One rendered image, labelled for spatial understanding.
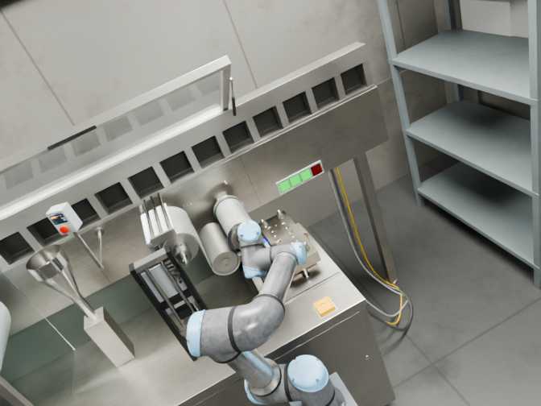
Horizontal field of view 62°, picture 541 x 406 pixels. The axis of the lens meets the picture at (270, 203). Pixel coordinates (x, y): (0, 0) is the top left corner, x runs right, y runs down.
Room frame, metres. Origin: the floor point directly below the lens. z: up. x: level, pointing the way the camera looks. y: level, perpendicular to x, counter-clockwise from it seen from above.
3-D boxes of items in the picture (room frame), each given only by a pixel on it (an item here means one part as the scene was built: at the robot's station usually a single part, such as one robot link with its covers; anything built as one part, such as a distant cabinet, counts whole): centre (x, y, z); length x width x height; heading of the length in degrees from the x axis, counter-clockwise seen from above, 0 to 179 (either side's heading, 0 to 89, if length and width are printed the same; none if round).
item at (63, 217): (1.48, 0.70, 1.66); 0.07 x 0.07 x 0.10; 73
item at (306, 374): (0.92, 0.11, 1.07); 0.13 x 0.12 x 0.14; 70
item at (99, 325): (1.53, 0.88, 1.19); 0.14 x 0.14 x 0.57
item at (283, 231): (1.72, 0.00, 1.00); 0.40 x 0.16 x 0.06; 9
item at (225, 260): (1.64, 0.29, 1.18); 0.26 x 0.12 x 0.12; 9
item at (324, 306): (1.33, -0.04, 0.91); 0.07 x 0.07 x 0.02; 9
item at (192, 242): (1.63, 0.42, 1.34); 0.25 x 0.14 x 0.14; 9
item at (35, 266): (1.53, 0.88, 1.50); 0.14 x 0.14 x 0.06
